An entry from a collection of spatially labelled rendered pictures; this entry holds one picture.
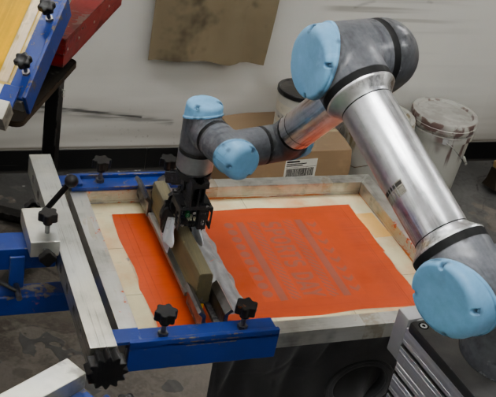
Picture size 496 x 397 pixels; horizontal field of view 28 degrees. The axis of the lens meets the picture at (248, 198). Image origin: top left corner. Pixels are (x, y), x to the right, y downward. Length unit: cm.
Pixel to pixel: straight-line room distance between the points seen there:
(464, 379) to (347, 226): 94
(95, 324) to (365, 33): 72
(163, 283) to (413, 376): 62
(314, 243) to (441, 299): 95
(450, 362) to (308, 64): 51
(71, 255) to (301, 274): 52
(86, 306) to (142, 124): 249
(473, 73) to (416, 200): 346
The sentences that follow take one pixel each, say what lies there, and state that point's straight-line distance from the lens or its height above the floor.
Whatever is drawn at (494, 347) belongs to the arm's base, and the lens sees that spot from 154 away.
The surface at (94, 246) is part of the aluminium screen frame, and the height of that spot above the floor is 99.
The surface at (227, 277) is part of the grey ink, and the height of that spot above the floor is 96.
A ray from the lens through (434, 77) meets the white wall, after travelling 477.
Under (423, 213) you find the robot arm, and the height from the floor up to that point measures 150.
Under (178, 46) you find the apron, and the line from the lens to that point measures 409.
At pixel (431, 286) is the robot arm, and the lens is 139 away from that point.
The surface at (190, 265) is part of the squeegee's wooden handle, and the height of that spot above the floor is 104.
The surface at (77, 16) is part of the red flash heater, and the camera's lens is 293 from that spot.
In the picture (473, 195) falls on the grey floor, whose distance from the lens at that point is 481.
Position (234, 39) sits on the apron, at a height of 66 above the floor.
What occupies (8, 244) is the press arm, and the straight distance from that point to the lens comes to 201.
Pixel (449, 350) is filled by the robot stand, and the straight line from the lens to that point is 158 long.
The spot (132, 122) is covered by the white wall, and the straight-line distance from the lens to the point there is 428.
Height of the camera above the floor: 218
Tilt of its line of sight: 30 degrees down
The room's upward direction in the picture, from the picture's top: 11 degrees clockwise
